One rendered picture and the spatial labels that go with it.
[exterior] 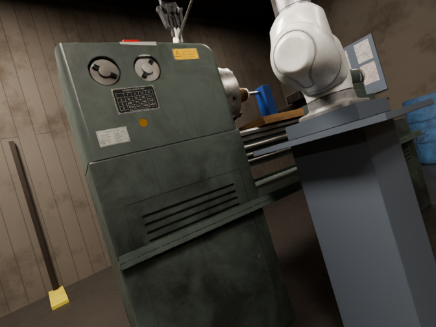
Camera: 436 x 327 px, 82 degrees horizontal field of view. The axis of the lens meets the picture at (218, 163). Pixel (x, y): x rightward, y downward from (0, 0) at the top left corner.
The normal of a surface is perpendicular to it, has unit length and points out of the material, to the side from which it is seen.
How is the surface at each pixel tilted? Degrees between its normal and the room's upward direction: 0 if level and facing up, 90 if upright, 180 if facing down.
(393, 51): 90
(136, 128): 90
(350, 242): 90
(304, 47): 96
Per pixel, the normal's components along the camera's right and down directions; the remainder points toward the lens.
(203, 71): 0.48, -0.14
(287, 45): -0.49, 0.32
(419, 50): -0.76, 0.23
